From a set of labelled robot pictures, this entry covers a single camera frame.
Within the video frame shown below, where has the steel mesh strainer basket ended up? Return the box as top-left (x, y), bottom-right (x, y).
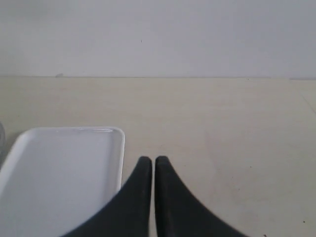
top-left (0, 122), bottom-right (5, 166)

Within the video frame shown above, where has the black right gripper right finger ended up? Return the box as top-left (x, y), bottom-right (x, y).
top-left (155, 156), bottom-right (245, 237)

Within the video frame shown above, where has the white rectangular plastic tray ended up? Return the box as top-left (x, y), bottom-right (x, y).
top-left (0, 127), bottom-right (125, 237)

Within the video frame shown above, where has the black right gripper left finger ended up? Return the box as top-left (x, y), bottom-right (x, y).
top-left (65, 157), bottom-right (152, 237)

